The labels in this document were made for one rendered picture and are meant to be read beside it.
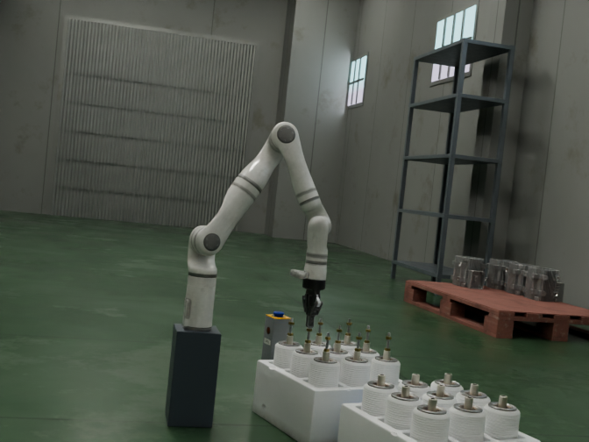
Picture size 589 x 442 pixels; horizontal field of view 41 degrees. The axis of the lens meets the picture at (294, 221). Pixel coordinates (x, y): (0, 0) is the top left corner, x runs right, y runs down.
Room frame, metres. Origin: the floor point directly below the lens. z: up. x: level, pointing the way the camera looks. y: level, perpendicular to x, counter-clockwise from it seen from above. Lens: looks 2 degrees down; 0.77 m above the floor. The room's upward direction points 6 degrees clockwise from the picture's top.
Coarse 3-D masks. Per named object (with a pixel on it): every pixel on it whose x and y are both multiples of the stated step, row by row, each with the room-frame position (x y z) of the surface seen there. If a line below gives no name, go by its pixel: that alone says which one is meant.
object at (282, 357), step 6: (276, 348) 2.61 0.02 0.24; (282, 348) 2.59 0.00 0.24; (288, 348) 2.59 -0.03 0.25; (294, 348) 2.60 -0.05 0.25; (276, 354) 2.61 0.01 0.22; (282, 354) 2.59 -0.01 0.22; (288, 354) 2.59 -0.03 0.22; (276, 360) 2.61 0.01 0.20; (282, 360) 2.59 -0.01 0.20; (288, 360) 2.59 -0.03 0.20; (276, 366) 2.60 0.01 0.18; (282, 366) 2.59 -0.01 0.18; (288, 366) 2.59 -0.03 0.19
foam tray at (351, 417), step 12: (348, 408) 2.18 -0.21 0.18; (360, 408) 2.21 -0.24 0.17; (348, 420) 2.17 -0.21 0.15; (360, 420) 2.12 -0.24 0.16; (372, 420) 2.07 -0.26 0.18; (384, 420) 2.11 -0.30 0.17; (348, 432) 2.16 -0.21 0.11; (360, 432) 2.11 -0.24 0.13; (372, 432) 2.06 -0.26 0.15; (384, 432) 2.01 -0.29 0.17; (396, 432) 1.98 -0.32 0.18; (408, 432) 2.00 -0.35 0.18
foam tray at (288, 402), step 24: (264, 360) 2.66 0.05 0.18; (264, 384) 2.60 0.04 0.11; (288, 384) 2.46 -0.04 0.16; (264, 408) 2.60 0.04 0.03; (288, 408) 2.45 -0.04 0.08; (312, 408) 2.33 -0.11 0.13; (336, 408) 2.37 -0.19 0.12; (288, 432) 2.44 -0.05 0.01; (312, 432) 2.33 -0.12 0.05; (336, 432) 2.37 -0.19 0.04
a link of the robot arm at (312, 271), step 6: (306, 264) 2.52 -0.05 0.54; (312, 264) 2.50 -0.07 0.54; (318, 264) 2.50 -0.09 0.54; (324, 264) 2.52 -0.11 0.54; (294, 270) 2.52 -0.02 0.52; (306, 270) 2.51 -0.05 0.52; (312, 270) 2.50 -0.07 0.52; (318, 270) 2.50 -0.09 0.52; (324, 270) 2.51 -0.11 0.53; (294, 276) 2.49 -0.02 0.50; (300, 276) 2.47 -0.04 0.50; (306, 276) 2.50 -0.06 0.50; (312, 276) 2.50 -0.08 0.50; (318, 276) 2.50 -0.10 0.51; (324, 276) 2.51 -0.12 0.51
